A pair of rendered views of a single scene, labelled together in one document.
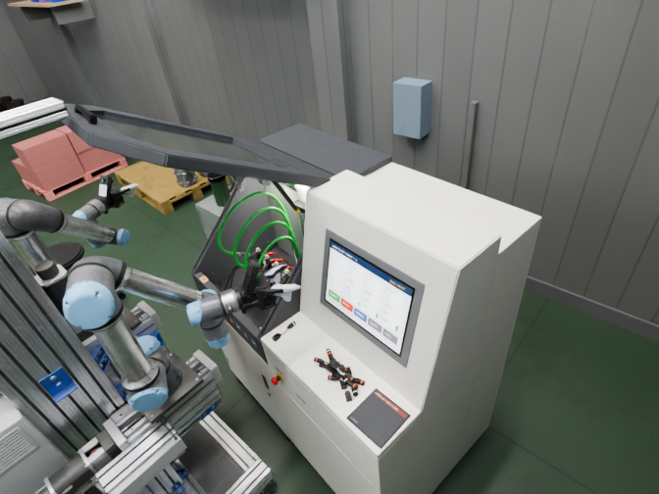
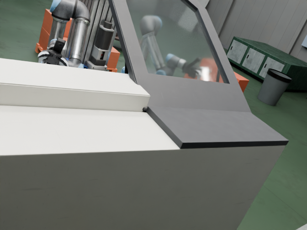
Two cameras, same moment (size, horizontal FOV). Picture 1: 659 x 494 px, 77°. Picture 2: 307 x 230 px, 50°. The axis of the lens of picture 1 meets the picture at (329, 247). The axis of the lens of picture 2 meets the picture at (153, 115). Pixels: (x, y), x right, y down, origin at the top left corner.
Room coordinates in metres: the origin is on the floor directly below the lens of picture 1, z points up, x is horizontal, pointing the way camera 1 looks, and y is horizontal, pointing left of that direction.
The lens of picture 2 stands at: (1.51, -1.45, 2.05)
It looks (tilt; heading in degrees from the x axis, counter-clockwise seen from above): 24 degrees down; 87
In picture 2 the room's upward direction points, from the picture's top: 21 degrees clockwise
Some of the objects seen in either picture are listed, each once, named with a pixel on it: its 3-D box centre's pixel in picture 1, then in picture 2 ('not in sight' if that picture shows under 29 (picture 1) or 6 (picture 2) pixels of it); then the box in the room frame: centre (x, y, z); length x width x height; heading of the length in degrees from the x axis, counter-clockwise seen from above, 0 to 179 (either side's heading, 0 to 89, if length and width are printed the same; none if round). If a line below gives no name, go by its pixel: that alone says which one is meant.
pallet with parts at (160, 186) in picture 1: (168, 170); not in sight; (4.81, 1.87, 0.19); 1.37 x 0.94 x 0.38; 44
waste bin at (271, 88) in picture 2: not in sight; (273, 87); (4.35, 6.33, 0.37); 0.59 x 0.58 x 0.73; 157
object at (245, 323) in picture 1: (229, 312); not in sight; (1.49, 0.54, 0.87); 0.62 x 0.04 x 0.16; 37
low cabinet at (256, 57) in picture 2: not in sight; (270, 65); (4.93, 9.06, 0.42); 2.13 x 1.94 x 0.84; 134
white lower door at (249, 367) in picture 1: (245, 365); not in sight; (1.48, 0.56, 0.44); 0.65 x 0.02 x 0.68; 37
